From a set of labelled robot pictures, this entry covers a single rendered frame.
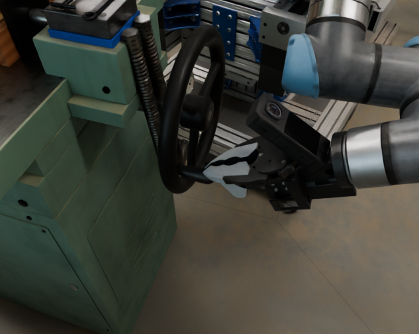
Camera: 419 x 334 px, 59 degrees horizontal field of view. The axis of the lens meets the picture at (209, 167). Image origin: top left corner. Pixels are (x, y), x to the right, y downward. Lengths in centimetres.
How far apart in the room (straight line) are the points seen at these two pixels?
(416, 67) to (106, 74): 40
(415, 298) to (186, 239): 81
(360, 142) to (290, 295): 96
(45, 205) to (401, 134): 51
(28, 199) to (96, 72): 23
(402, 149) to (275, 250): 103
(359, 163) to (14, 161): 44
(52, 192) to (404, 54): 53
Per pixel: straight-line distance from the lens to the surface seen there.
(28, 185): 62
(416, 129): 46
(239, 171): 51
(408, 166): 45
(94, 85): 59
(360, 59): 49
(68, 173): 67
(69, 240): 74
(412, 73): 50
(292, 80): 49
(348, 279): 144
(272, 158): 50
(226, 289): 134
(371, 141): 46
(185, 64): 53
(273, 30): 106
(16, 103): 60
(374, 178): 46
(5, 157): 55
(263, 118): 44
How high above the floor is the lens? 124
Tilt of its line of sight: 49 degrees down
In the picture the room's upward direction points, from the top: straight up
